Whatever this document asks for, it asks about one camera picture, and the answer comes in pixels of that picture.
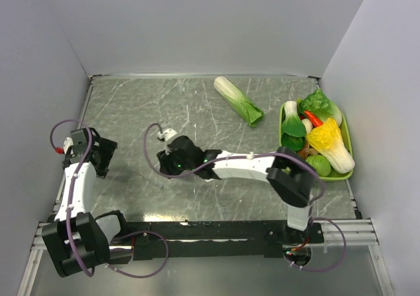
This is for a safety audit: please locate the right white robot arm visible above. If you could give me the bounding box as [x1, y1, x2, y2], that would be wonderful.
[157, 129, 320, 243]

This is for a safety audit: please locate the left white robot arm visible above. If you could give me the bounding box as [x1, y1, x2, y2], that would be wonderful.
[41, 127, 130, 277]

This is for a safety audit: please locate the long green napa cabbage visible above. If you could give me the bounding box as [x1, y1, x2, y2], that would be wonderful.
[214, 76, 264, 128]

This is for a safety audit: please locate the bok choy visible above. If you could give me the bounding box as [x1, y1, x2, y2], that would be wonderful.
[282, 100, 306, 137]

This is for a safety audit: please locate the brown mushroom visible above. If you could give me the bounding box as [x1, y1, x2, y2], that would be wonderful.
[297, 141, 319, 159]

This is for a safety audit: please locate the white mushroom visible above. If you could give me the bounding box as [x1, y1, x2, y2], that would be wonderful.
[301, 118, 313, 135]

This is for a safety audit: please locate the red chili pepper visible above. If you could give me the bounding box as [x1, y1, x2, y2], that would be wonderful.
[304, 110, 323, 127]

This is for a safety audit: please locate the round green cabbage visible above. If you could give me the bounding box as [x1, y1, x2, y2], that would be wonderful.
[306, 154, 331, 177]

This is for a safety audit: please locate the yellow napa cabbage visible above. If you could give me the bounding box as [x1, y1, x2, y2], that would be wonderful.
[306, 117, 355, 174]

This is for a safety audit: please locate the green lettuce head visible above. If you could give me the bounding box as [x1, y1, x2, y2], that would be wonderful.
[298, 89, 343, 125]

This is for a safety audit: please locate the green plastic tray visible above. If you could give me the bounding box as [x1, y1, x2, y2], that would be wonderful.
[279, 103, 353, 182]

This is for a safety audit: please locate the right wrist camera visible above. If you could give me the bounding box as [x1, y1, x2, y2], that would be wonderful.
[157, 129, 178, 144]

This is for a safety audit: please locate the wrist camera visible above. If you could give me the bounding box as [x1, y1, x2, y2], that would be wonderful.
[54, 137, 74, 155]
[157, 129, 178, 144]

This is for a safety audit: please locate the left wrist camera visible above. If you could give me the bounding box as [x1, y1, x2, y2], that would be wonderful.
[54, 137, 74, 155]

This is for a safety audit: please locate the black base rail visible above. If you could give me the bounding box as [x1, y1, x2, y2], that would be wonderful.
[109, 220, 324, 265]

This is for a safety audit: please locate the aluminium frame rail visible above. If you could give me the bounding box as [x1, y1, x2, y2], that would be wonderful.
[30, 219, 379, 251]

